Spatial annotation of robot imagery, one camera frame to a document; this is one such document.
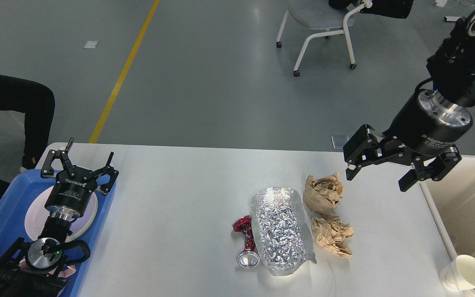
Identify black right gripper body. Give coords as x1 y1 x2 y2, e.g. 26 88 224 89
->
384 90 473 156

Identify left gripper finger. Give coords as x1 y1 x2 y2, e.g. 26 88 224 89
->
41 138 77 179
87 151 120 195

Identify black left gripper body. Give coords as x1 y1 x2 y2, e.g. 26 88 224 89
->
45 167 98 219

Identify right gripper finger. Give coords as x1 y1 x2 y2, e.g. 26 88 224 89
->
343 124 413 181
398 145 462 192

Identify pink plate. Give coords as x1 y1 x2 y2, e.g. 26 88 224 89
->
24 186 98 241

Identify large silver foil bag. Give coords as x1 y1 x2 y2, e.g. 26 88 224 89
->
250 187 317 276

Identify crushed red can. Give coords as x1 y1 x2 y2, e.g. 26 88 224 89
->
232 215 260 269

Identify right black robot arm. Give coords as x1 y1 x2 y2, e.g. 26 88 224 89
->
343 10 475 192

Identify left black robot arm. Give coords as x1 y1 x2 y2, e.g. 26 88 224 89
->
0 139 119 297

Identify beige plastic bin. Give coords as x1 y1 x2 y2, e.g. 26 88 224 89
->
417 156 475 295

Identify crumpled brown paper upper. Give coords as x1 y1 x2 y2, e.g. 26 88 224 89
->
303 172 344 215

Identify crumpled brown paper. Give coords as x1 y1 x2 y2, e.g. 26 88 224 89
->
303 172 344 215
311 212 355 258

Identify blue plastic tray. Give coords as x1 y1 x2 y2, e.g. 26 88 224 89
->
0 170 116 297

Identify crumpled brown paper lower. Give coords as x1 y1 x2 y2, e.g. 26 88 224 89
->
311 212 355 258

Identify person in black left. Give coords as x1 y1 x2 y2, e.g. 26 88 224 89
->
0 72 56 203

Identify white paper cup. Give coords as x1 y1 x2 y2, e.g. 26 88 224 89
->
439 255 475 292

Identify walking person black sneakers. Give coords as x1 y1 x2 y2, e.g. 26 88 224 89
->
328 0 414 19

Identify grey white office chair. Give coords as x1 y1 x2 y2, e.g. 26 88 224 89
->
276 0 373 77

